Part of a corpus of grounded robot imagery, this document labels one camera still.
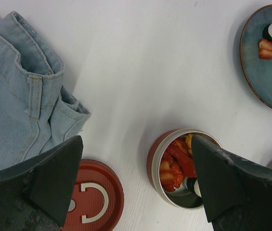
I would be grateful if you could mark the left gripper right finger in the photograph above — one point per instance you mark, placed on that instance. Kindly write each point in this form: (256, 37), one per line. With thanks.
(236, 192)

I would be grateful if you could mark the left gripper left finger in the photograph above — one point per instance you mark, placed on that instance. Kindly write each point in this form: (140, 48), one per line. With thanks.
(35, 194)

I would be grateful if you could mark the red pepper piece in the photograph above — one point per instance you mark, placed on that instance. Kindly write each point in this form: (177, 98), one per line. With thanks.
(182, 153)

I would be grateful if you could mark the red steel lunch bowl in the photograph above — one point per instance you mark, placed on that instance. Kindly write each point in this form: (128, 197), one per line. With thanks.
(181, 197)

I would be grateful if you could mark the blue ceramic food plate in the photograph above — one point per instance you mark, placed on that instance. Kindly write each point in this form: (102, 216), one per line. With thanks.
(258, 72)

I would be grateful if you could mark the red lunch box lid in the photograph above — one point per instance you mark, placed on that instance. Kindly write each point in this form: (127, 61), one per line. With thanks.
(97, 201)

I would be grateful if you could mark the black white sushi roll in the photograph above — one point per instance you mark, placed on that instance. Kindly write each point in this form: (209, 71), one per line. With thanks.
(192, 185)

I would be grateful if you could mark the light blue cloth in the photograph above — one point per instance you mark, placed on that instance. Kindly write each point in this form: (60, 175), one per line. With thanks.
(37, 113)

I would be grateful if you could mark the bacon piece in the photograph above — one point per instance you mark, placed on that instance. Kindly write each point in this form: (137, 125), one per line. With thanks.
(265, 49)

